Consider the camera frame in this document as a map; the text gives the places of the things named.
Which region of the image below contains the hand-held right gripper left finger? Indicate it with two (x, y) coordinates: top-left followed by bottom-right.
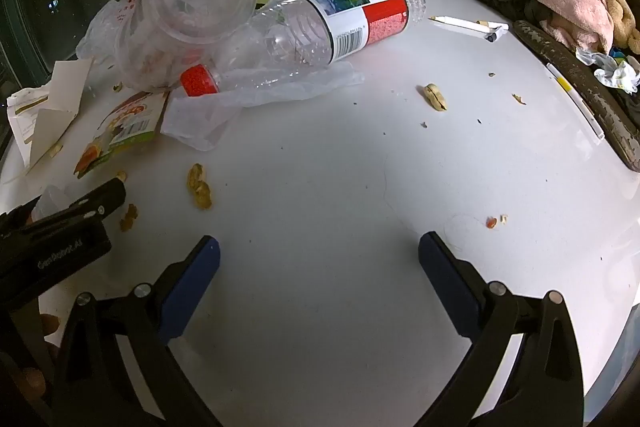
(52, 235), (221, 427)

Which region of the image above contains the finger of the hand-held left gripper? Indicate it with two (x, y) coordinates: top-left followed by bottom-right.
(70, 178), (127, 220)

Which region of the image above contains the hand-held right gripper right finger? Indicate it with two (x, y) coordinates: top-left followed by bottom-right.
(419, 232), (585, 427)

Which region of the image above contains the white plastic bag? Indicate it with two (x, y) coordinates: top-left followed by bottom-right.
(160, 61), (367, 152)

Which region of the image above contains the person's left hand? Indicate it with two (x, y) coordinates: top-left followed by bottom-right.
(14, 366), (47, 400)

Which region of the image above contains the green orange snack packet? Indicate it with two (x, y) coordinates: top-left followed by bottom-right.
(74, 91), (171, 178)

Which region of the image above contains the white paper envelope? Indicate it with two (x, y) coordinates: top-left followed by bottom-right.
(7, 57), (96, 168)

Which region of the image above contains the red-printed plastic bag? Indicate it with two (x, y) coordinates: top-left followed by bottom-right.
(75, 0), (148, 64)

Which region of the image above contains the white yellow pen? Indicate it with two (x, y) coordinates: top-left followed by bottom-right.
(546, 62), (606, 140)

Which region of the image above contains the dark worn board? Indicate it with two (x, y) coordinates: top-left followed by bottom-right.
(514, 20), (640, 172)

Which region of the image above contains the crumpled white tissue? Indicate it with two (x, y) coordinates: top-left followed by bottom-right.
(575, 46), (640, 94)

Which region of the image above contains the red-labelled clear plastic bottle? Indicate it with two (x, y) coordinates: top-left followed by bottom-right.
(180, 0), (427, 98)

